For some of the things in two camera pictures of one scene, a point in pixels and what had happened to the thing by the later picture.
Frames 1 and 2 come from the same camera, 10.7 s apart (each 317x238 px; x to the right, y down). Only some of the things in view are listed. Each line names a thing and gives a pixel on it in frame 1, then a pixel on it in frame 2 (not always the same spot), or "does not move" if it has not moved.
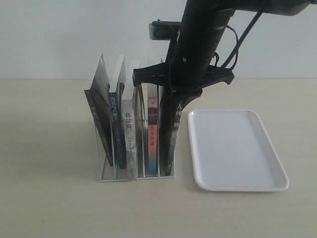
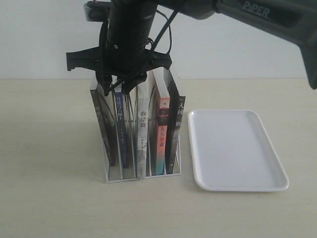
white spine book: x=130 y=139 → x=142 y=98
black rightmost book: x=181 y=105 does not move
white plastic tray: x=232 y=150 does not move
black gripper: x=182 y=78 → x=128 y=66
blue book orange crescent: x=115 y=104 → x=121 y=130
